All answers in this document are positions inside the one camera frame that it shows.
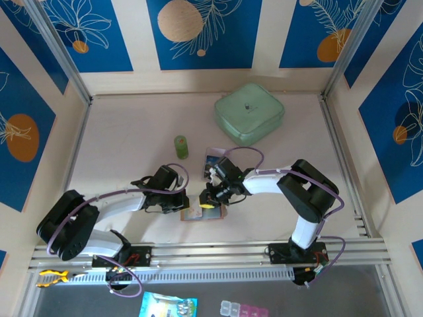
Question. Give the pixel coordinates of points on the blue snack packet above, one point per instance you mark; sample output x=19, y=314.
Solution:
x=165, y=305

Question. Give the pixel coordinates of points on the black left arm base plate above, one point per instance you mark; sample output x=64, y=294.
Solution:
x=142, y=256

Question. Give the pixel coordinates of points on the green cylindrical bottle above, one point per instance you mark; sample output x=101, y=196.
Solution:
x=181, y=147

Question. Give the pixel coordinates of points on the pink floral card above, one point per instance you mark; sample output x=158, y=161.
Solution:
x=195, y=214

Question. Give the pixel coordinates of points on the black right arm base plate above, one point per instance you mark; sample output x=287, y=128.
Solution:
x=281, y=252

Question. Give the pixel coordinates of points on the aluminium table side rail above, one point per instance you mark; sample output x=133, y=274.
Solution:
x=337, y=148
x=77, y=142

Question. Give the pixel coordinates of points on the blue picture card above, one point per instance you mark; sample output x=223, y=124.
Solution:
x=206, y=165

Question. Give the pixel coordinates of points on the aluminium frame post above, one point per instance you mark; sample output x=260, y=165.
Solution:
x=59, y=49
x=350, y=49

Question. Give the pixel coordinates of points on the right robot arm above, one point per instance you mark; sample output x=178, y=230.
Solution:
x=264, y=183

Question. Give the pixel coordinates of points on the pink white pill organizer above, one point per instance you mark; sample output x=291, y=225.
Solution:
x=244, y=310

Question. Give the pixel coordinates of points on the aluminium mounting rail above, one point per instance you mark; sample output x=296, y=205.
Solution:
x=211, y=252

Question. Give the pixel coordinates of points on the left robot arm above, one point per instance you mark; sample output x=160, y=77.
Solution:
x=122, y=204

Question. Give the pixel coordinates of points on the green square zip pouch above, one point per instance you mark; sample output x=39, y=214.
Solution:
x=248, y=112

